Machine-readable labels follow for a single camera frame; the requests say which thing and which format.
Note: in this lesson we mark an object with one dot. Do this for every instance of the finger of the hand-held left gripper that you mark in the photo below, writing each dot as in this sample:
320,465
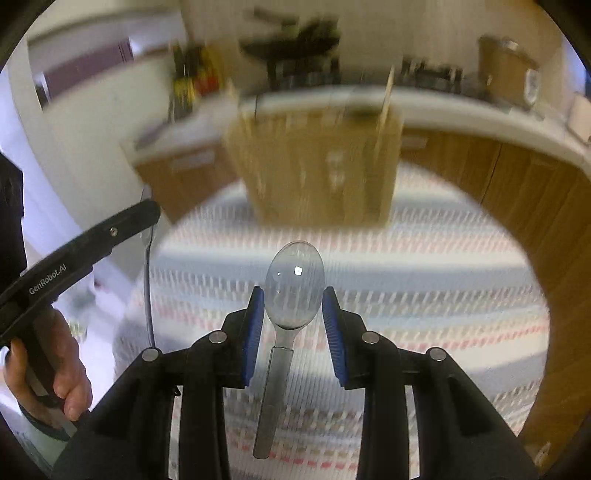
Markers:
124,224

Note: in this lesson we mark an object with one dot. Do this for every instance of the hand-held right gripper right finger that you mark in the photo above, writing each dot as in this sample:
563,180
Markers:
333,337

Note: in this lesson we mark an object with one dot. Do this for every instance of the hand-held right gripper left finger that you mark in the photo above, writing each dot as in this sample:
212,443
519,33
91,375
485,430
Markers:
253,337

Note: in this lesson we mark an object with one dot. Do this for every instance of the large metal spoon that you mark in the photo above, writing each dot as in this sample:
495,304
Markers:
295,286

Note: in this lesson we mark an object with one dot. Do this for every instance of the thin metal spoon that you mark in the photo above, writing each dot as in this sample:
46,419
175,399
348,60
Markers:
148,286

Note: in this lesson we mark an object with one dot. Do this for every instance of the wooden utensil holder box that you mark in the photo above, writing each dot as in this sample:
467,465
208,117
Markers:
314,166

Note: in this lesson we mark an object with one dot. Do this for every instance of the wooden chopstick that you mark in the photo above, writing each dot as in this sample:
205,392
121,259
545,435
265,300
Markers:
386,97

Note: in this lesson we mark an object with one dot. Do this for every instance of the person's left hand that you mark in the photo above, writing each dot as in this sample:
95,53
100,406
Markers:
69,360

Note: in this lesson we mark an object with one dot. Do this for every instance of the striped table mat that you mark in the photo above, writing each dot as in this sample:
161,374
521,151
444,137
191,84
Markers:
415,286

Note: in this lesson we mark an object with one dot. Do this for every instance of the yellow label soy sauce bottle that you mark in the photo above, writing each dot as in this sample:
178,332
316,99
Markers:
182,78

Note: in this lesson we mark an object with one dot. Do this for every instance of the red label soy sauce bottle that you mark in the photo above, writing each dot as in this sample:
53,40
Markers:
204,74

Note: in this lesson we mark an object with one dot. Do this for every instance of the black gas stove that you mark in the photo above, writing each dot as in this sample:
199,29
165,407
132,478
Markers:
300,69

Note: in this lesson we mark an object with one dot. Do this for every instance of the black wok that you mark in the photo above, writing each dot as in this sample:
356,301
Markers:
295,34

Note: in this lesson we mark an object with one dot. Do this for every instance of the rice cooker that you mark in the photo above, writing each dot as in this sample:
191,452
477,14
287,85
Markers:
505,69

